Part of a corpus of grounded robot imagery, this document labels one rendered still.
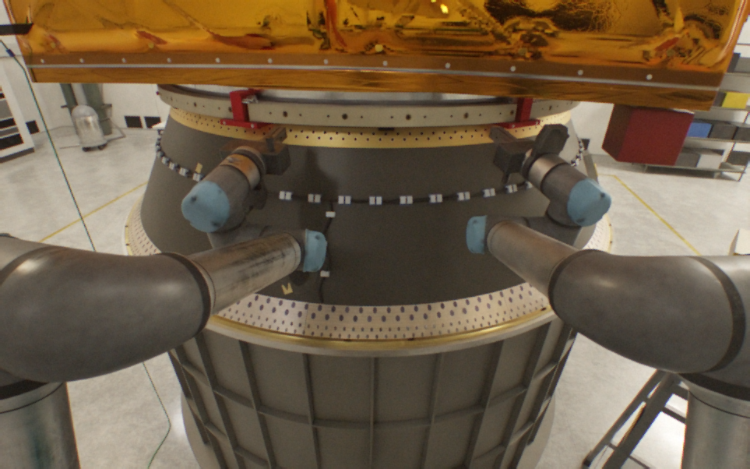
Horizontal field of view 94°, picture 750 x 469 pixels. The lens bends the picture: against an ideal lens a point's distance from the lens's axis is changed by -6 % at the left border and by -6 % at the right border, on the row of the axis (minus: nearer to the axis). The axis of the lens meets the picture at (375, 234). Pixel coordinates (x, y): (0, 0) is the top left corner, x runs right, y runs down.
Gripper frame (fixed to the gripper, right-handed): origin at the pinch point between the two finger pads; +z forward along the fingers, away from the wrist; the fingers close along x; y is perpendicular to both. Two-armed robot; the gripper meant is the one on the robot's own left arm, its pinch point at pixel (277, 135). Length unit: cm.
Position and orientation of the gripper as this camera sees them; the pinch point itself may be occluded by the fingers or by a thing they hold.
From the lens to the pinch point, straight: 89.9
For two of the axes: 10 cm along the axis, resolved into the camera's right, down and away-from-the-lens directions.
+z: 2.2, -6.2, 7.5
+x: -9.8, -1.2, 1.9
